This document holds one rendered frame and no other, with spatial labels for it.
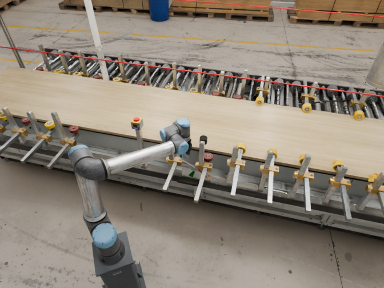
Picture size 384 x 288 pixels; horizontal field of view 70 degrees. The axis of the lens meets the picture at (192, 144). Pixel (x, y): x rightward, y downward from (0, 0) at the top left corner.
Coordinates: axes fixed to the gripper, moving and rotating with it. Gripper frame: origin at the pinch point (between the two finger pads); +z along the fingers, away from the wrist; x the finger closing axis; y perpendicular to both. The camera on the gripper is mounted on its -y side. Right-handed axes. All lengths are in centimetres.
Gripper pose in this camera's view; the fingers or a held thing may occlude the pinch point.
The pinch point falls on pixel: (182, 158)
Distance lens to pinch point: 211.4
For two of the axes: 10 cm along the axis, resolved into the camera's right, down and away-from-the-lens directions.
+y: 9.7, 1.7, -1.8
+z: 0.0, 7.3, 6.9
